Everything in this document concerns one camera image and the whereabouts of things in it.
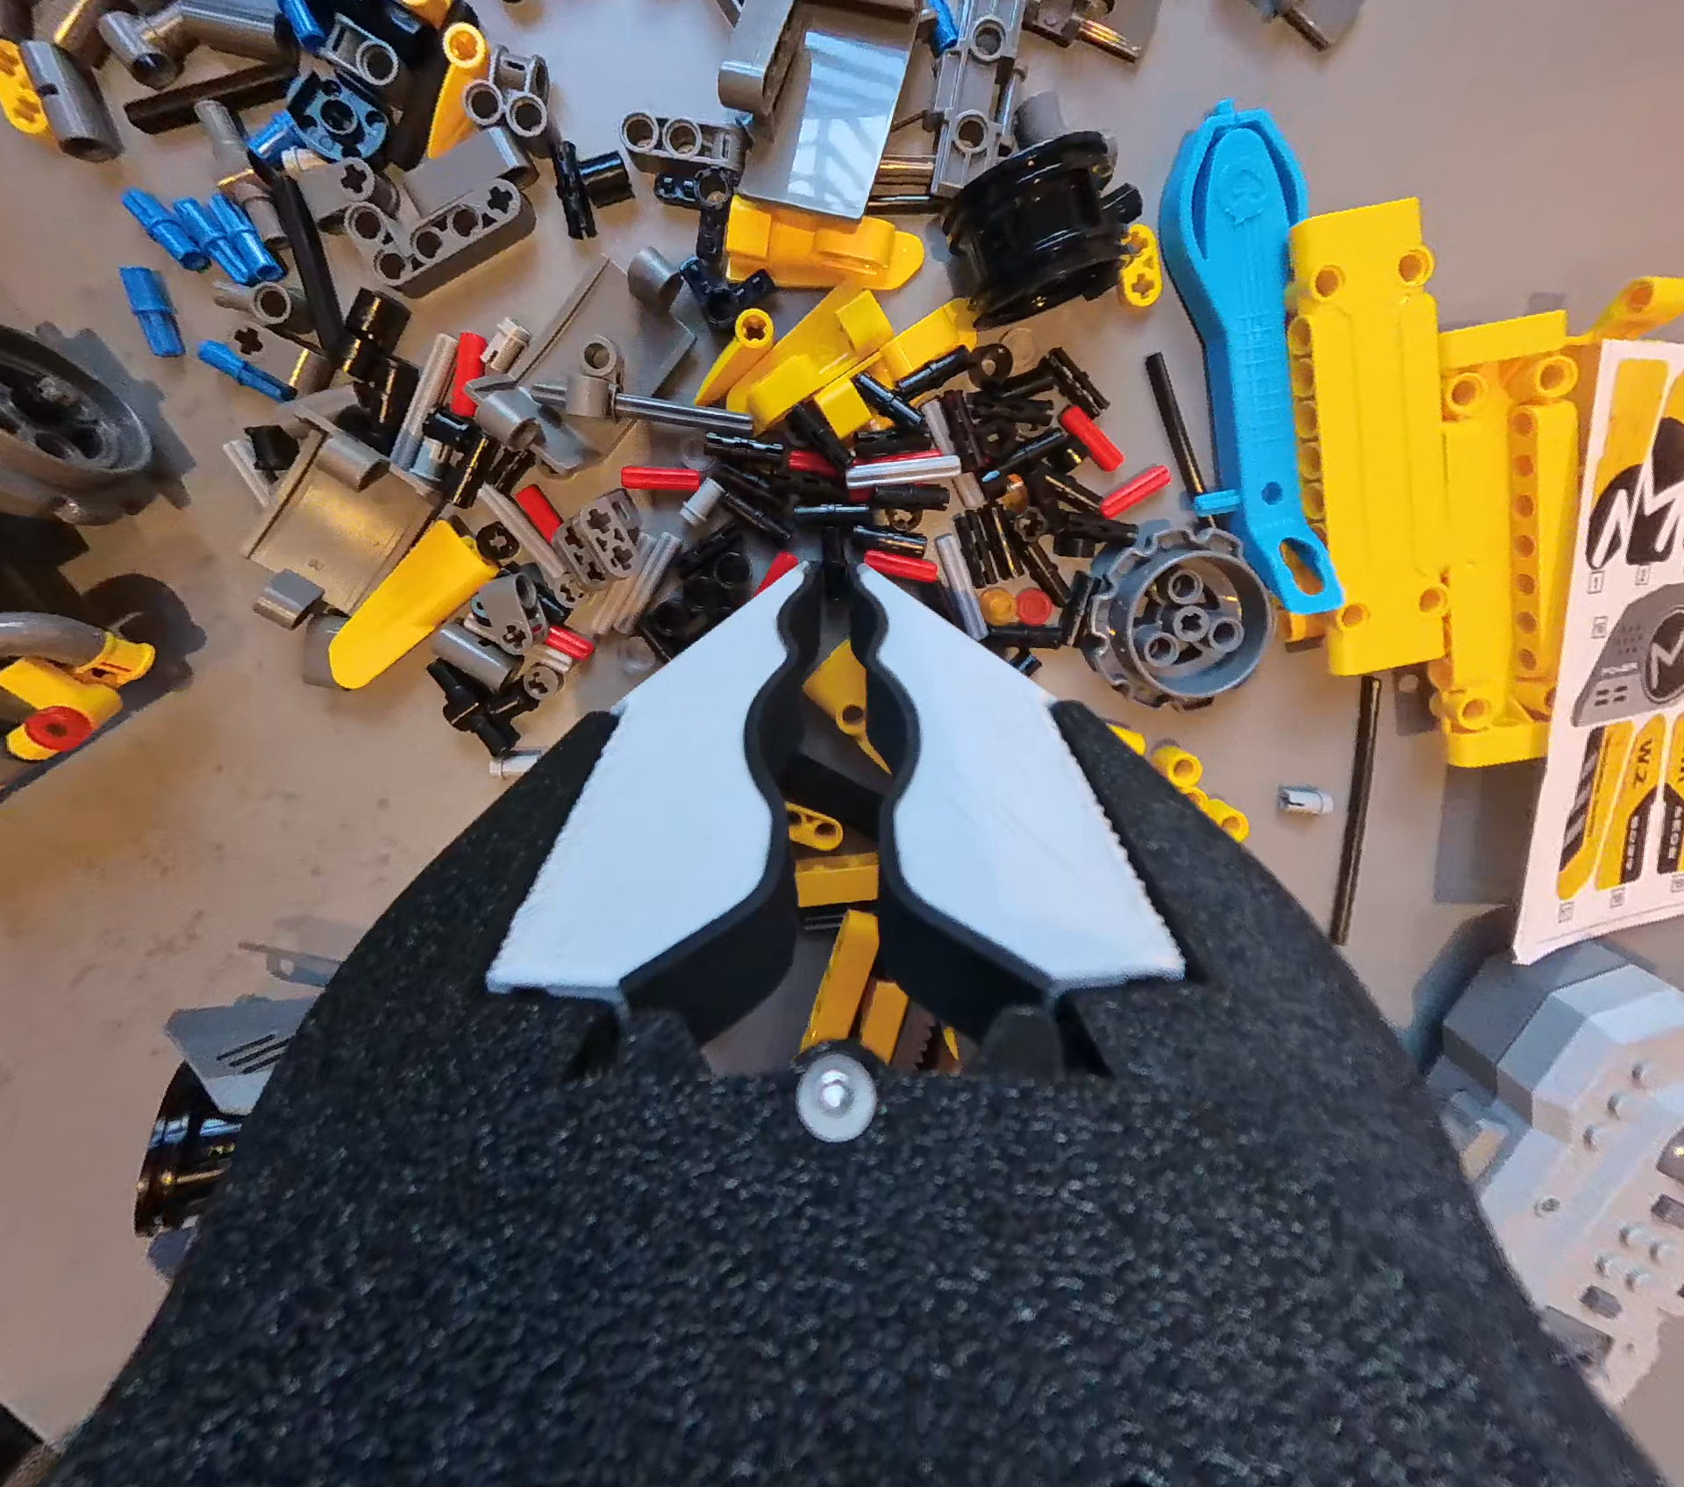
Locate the grey battery box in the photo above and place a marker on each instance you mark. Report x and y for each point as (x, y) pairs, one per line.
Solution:
(1579, 1067)

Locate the blue brick separator tool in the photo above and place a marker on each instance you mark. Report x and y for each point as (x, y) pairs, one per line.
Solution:
(1243, 331)

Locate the black wheel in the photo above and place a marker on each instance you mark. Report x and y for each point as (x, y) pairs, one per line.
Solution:
(1040, 232)

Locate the yellow sticker sheet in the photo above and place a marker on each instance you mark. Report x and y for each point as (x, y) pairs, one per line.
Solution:
(1620, 593)

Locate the pile of yellow beams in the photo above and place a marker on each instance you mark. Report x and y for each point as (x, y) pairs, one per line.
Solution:
(1369, 435)

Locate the pile of small black pieces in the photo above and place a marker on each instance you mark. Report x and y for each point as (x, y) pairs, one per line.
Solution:
(867, 502)

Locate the yellow grey wheel assembly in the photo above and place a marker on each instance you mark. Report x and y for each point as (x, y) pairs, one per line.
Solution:
(225, 1053)

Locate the yellow toy brick car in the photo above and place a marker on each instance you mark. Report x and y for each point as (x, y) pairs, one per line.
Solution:
(67, 422)

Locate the grey wheel hub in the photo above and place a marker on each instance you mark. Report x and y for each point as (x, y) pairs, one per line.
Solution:
(1177, 627)

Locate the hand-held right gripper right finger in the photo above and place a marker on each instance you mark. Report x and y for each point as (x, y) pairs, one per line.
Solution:
(1027, 842)

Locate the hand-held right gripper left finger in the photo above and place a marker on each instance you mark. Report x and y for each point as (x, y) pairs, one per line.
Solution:
(658, 842)

